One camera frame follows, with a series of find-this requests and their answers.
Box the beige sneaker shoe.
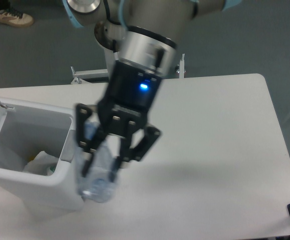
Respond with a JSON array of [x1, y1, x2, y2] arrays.
[[0, 6, 35, 28]]

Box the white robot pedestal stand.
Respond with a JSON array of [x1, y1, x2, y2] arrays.
[[70, 20, 187, 85]]

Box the white open trash can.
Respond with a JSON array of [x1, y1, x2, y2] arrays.
[[0, 98, 84, 211]]

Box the clear plastic water bottle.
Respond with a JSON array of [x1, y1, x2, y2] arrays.
[[73, 119, 121, 204]]

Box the white plastic wrapper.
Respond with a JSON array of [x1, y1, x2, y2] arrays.
[[23, 151, 59, 176]]

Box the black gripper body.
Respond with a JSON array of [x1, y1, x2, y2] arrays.
[[97, 60, 162, 137]]

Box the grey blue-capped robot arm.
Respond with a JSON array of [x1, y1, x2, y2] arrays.
[[63, 0, 238, 181]]

